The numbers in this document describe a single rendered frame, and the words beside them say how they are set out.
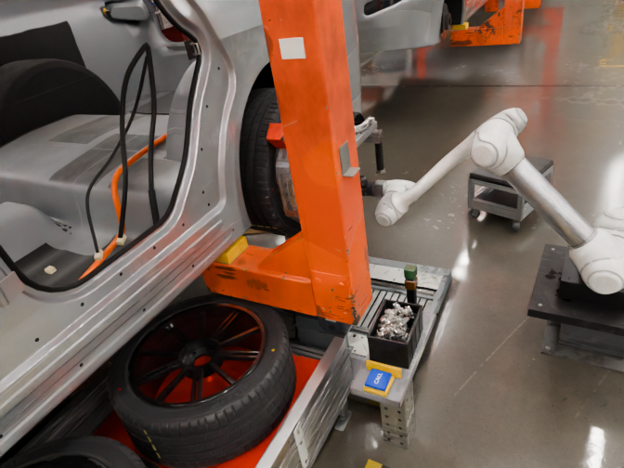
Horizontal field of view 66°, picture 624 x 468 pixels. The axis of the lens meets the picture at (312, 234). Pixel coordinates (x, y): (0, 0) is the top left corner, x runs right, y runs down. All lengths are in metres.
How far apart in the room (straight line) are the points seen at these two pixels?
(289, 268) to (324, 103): 0.66
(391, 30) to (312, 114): 3.12
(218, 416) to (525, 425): 1.18
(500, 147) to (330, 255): 0.70
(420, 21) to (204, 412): 3.68
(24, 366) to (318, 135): 0.96
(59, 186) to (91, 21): 1.65
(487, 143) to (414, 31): 2.81
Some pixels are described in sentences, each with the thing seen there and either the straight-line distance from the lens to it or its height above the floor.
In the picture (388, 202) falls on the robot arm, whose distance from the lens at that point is 2.12.
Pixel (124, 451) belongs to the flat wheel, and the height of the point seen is 0.50.
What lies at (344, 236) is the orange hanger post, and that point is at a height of 0.90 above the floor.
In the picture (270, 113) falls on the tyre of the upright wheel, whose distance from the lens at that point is 1.97.
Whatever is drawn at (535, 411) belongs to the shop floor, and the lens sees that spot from 2.20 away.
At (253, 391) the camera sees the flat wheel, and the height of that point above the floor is 0.50.
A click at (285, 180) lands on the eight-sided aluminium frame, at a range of 1.96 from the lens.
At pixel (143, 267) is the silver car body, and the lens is 1.58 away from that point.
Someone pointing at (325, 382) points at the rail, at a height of 0.36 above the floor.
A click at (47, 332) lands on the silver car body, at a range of 1.44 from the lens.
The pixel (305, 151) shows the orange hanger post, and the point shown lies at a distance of 1.41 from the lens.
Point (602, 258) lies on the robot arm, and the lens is 1.95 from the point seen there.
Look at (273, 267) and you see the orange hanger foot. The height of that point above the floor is 0.70.
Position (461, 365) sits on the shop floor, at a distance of 2.31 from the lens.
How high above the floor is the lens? 1.70
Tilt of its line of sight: 31 degrees down
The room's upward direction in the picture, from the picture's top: 10 degrees counter-clockwise
